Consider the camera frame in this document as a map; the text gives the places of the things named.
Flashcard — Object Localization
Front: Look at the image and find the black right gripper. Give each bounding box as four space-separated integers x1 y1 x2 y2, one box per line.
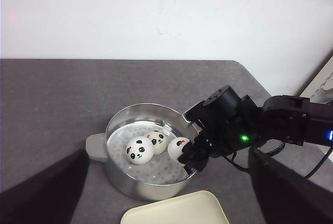
177 85 260 175

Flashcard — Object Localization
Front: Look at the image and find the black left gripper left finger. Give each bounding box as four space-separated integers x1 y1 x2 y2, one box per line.
1 150 89 223

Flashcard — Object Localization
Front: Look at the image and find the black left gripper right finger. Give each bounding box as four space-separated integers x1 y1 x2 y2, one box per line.
248 149 332 223

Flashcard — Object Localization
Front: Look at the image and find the panda bun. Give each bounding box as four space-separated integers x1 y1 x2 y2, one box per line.
145 130 168 155
125 136 154 165
168 137 190 165

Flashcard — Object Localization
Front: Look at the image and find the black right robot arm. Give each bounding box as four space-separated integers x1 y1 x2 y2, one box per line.
176 85 332 174

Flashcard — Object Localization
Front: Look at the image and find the beige rectangular plastic tray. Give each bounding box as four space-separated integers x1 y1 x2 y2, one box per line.
120 190 229 224

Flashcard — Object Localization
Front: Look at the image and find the stainless steel steamer pot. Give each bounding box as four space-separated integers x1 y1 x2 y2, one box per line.
85 103 198 201

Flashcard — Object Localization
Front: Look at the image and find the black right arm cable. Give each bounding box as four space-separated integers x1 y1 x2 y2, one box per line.
223 140 333 179

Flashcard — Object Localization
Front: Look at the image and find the white board at wall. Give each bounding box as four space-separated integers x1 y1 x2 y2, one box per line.
299 55 332 104

